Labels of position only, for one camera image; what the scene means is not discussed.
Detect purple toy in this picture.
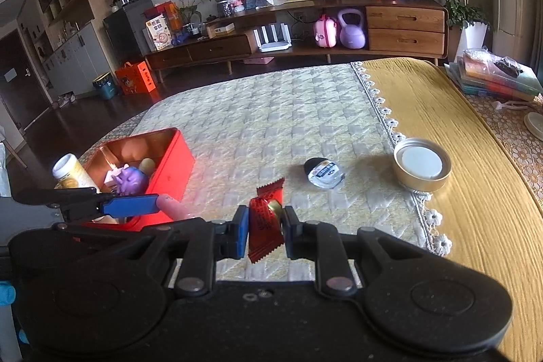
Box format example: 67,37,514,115
111,166,149,197

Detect teal bin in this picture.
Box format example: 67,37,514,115
92,72,120,101

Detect white plastic tool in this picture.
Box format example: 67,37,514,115
491,99,532,112

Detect round gold tin lid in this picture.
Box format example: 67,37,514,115
393,137,452,193

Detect red tin box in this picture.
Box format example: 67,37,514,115
80,127,196,232

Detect wooden tv cabinet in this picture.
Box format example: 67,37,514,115
144,0,450,77

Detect small cardboard box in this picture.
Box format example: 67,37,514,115
206,22,237,39

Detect white orange snack box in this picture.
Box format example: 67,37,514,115
145,16,174,51

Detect black mini fridge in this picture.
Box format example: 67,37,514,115
102,0,156,62

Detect dark door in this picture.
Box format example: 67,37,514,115
0,28,48,130

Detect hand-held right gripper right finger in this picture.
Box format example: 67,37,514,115
282,206,415,299

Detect white router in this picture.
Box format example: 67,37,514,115
253,24,294,53

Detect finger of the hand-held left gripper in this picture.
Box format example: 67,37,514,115
12,187,160,223
7,221,147,261

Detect pink toy suitcase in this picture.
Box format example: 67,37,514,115
313,15,339,48

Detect purple kettlebell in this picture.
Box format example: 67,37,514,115
337,8,367,50

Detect stack of books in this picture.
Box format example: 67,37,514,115
445,47,543,102

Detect red candy packet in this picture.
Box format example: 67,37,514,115
248,178,286,265

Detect orange gift box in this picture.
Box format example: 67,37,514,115
114,61,157,96

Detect wall shelf cabinet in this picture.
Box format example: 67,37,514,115
17,0,116,109

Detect small clear labelled jar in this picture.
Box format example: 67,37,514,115
303,157,345,189

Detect lace tablecloth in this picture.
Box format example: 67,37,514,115
464,92,543,215

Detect red orange box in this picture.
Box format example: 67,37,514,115
142,1,180,26

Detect clear bag of dark snacks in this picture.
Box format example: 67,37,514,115
487,54,525,79

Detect pink tube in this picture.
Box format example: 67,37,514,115
154,194,190,221

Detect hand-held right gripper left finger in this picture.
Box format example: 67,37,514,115
126,204,249,299

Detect white round lid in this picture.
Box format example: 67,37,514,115
523,111,543,142

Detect white yellow bottle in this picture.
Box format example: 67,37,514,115
52,153,101,193

